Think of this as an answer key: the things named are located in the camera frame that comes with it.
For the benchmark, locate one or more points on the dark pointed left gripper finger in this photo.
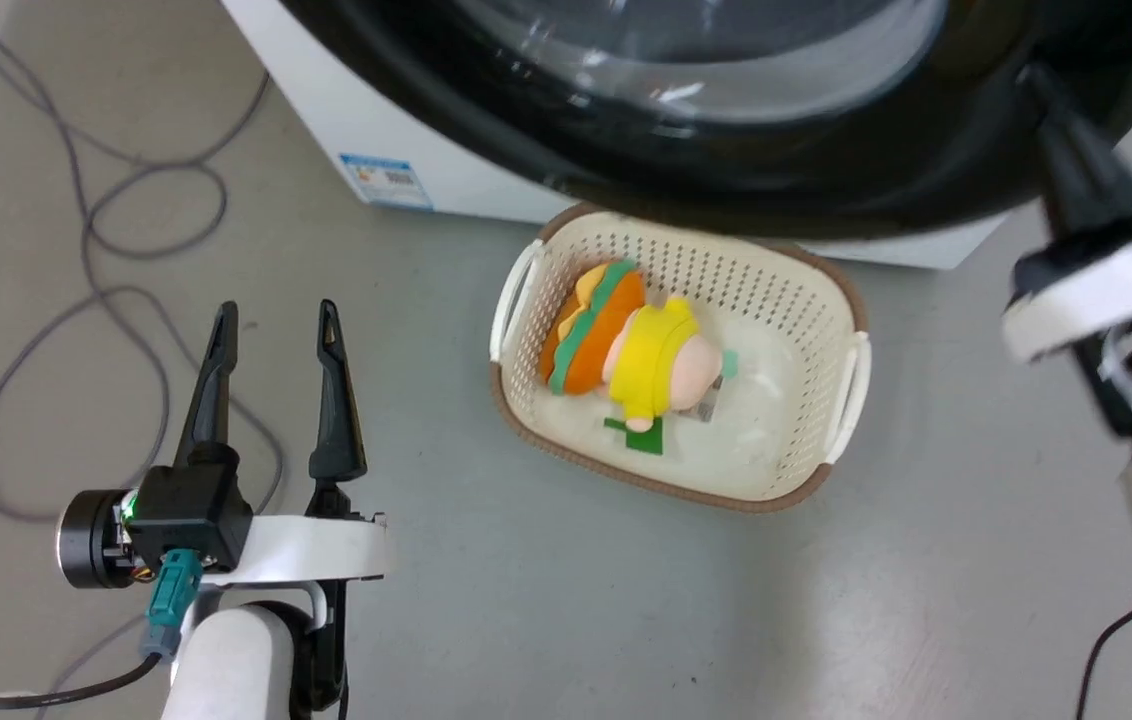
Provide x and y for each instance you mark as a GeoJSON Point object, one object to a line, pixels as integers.
{"type": "Point", "coordinates": [214, 385]}
{"type": "Point", "coordinates": [334, 400]}

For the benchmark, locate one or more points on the black round washing machine door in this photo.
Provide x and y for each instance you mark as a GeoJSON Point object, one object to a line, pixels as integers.
{"type": "Point", "coordinates": [826, 190]}

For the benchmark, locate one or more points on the white washing machine body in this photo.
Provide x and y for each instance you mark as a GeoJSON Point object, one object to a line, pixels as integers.
{"type": "Point", "coordinates": [406, 120]}

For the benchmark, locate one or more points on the blue white energy label sticker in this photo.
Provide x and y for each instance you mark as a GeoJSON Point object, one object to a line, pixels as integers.
{"type": "Point", "coordinates": [386, 182]}

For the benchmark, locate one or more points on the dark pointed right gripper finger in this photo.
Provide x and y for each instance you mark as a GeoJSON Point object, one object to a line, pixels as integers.
{"type": "Point", "coordinates": [1081, 170]}

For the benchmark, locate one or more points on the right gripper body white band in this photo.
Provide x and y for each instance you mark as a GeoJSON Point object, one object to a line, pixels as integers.
{"type": "Point", "coordinates": [1106, 290]}

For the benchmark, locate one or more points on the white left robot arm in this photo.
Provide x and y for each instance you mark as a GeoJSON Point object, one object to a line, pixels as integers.
{"type": "Point", "coordinates": [241, 660]}

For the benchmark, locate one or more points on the cream perforated laundry basket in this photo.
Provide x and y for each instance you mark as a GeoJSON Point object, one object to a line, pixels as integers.
{"type": "Point", "coordinates": [786, 440]}

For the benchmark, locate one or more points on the burger plush doll toy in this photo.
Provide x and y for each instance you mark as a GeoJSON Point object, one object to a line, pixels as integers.
{"type": "Point", "coordinates": [646, 350]}

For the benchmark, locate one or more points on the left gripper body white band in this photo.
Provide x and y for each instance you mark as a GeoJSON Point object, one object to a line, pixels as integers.
{"type": "Point", "coordinates": [296, 545]}

